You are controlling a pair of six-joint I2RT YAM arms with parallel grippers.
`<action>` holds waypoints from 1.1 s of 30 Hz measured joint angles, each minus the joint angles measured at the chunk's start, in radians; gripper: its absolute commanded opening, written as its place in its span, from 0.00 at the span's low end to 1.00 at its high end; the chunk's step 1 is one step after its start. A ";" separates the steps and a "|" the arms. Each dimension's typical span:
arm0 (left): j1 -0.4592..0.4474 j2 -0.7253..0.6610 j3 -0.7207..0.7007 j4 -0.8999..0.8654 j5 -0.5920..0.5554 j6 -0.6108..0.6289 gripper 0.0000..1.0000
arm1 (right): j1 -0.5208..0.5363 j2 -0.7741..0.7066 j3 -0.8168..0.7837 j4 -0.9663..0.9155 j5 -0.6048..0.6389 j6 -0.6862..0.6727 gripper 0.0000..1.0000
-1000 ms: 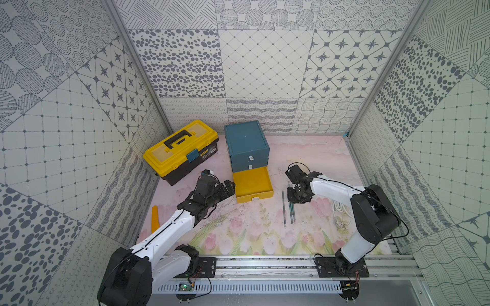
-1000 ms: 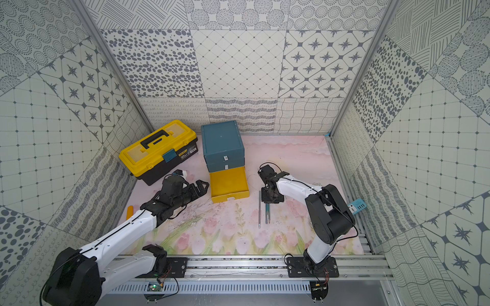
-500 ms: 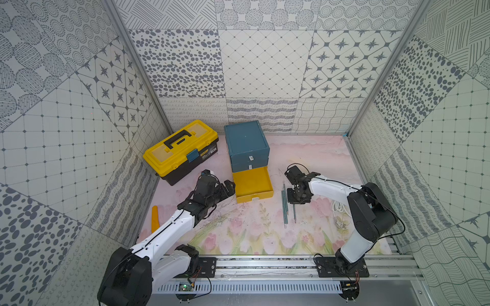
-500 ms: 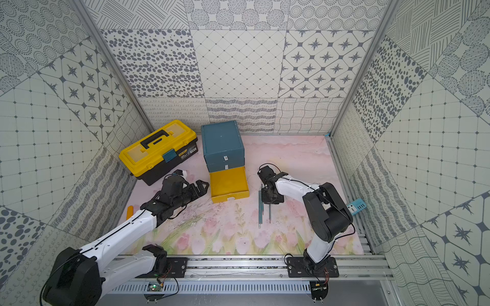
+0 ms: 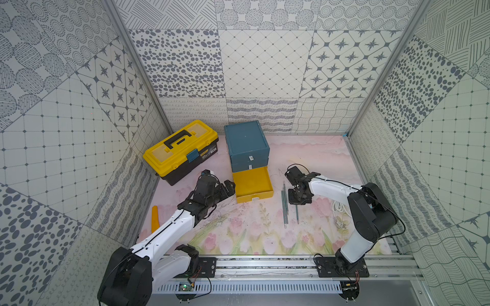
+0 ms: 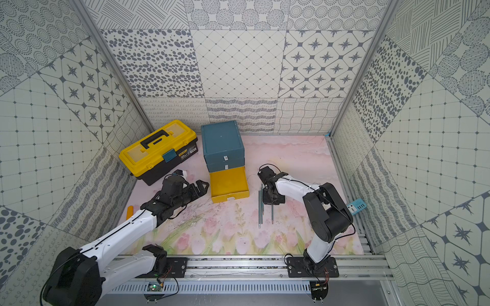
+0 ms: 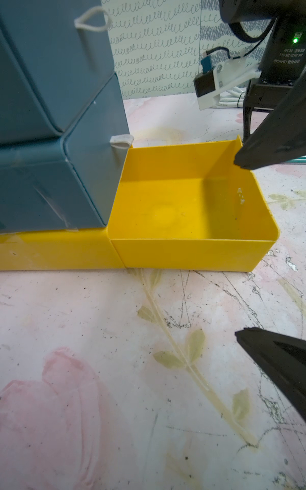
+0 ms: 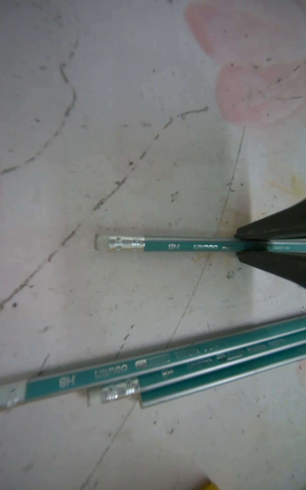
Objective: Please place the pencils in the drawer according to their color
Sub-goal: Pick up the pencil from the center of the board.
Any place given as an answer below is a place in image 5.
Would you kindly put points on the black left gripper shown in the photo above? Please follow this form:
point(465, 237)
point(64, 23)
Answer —
point(221, 187)

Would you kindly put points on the yellow black toolbox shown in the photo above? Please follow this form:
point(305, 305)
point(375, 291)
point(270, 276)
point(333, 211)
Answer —
point(177, 155)

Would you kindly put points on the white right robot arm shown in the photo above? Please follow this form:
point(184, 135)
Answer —
point(372, 217)

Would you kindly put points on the teal drawer cabinet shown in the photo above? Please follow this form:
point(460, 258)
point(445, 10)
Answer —
point(247, 146)

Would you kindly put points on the green striped pencil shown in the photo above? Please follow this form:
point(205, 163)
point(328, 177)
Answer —
point(284, 209)

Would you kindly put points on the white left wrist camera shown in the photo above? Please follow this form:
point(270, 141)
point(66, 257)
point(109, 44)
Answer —
point(207, 172)

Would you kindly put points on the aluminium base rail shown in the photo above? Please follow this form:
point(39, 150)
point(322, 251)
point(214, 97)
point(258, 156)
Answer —
point(371, 267)

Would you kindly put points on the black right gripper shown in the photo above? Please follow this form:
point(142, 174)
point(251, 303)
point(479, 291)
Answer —
point(293, 201)

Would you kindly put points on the orange object at wall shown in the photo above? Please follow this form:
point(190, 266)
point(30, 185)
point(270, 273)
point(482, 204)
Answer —
point(155, 222)

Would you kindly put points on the yellow bottom drawer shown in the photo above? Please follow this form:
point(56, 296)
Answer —
point(254, 184)

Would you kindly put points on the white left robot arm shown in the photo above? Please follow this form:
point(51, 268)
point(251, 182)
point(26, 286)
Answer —
point(134, 273)

